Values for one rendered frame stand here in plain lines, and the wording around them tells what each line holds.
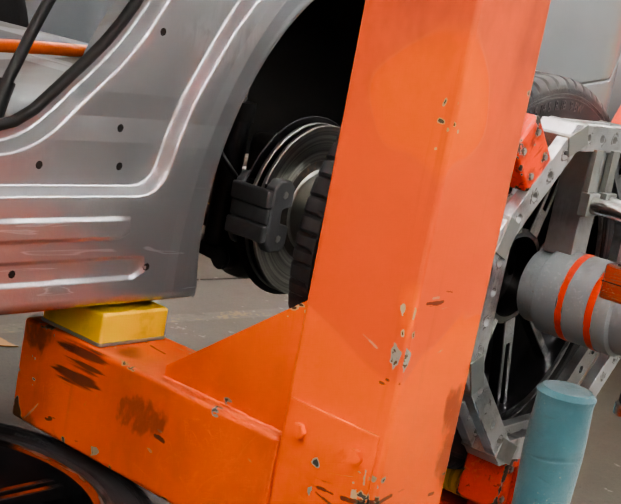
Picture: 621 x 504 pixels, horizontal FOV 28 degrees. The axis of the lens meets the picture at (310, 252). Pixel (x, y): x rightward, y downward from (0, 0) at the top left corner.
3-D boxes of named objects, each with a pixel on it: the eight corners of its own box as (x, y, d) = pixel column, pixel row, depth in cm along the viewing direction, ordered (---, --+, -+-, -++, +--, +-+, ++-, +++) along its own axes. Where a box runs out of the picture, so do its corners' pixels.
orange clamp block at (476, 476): (470, 440, 201) (453, 493, 202) (512, 458, 196) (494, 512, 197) (490, 440, 207) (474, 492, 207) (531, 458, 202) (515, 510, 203)
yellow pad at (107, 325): (107, 312, 201) (112, 282, 200) (166, 339, 193) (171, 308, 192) (39, 319, 190) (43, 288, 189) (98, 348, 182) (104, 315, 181)
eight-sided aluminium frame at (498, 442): (576, 418, 228) (648, 124, 217) (609, 431, 224) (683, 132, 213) (407, 470, 186) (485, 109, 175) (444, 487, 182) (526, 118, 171)
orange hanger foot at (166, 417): (91, 400, 206) (123, 197, 199) (335, 527, 175) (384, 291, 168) (8, 415, 193) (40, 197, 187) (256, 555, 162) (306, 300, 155)
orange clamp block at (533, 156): (507, 148, 185) (495, 103, 179) (554, 160, 180) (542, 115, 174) (483, 181, 182) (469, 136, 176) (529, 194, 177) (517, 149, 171)
